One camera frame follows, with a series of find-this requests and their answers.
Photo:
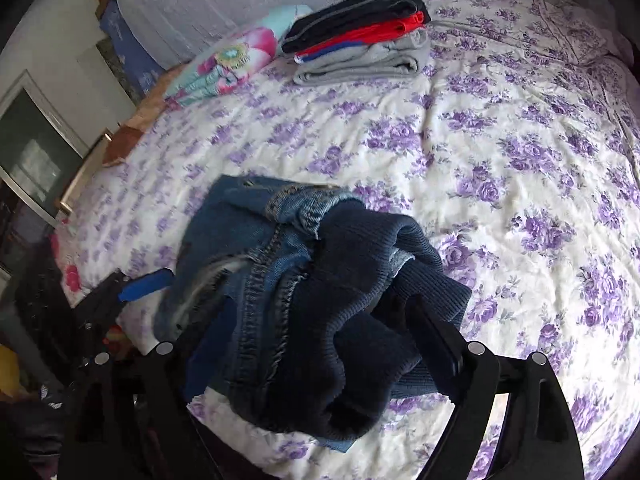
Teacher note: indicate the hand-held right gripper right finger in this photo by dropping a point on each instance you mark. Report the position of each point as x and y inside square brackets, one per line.
[440, 340]

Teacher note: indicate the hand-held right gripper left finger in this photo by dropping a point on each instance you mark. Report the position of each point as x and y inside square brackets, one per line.
[202, 360]

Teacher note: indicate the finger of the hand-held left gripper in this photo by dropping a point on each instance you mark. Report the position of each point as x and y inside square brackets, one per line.
[145, 284]

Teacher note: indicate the blue denim pants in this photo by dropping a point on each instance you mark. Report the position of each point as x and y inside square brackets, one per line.
[260, 270]

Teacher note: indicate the pink floral sheet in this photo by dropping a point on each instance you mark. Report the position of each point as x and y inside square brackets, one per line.
[70, 275]

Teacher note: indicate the brown cloth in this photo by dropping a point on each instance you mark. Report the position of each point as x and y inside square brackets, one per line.
[130, 137]

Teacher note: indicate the white framed glass door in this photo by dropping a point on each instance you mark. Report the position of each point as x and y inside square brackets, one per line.
[35, 150]

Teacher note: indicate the purple floral bedspread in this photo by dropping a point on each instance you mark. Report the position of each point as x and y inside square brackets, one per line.
[500, 160]

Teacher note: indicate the blue patterned cloth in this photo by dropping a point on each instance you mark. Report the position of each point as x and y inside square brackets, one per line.
[125, 45]

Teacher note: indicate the folded floral quilt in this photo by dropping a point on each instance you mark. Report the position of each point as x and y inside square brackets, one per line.
[235, 60]

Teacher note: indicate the folded grey garment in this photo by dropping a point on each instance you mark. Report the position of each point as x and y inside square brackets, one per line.
[370, 62]

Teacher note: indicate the folded red blue garment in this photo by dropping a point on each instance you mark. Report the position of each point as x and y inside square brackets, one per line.
[380, 35]

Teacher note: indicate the stack of folded clothes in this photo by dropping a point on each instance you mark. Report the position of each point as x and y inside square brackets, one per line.
[350, 10]

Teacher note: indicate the wooden bed frame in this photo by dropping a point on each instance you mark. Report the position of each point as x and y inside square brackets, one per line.
[82, 175]

